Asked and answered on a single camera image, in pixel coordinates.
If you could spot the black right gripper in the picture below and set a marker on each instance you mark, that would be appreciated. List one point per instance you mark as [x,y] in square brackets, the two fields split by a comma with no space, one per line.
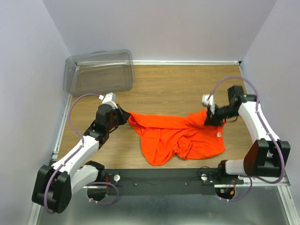
[213,121]

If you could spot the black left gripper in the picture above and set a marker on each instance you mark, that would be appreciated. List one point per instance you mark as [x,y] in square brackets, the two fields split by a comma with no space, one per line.
[124,116]

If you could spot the orange t shirt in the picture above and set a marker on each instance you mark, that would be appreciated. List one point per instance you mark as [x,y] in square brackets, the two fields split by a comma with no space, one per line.
[162,137]

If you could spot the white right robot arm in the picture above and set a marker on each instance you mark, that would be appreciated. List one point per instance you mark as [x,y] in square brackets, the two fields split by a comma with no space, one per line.
[268,154]

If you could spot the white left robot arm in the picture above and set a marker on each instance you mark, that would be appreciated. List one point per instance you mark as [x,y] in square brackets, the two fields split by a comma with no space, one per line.
[55,184]

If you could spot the clear plastic bin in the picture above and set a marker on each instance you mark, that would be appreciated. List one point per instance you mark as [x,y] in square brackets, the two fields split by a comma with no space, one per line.
[99,73]

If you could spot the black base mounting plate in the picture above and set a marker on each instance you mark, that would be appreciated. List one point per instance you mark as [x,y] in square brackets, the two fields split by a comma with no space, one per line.
[189,181]

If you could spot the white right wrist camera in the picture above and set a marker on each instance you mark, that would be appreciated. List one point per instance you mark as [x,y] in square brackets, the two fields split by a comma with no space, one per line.
[208,101]

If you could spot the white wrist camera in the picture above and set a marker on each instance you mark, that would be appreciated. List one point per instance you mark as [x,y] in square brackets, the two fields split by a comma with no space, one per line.
[108,99]
[208,101]

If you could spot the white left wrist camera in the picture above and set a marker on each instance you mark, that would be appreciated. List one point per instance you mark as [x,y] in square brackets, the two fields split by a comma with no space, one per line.
[108,99]

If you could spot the aluminium frame rail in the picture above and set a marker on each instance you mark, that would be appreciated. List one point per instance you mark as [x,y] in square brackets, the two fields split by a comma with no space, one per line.
[265,181]

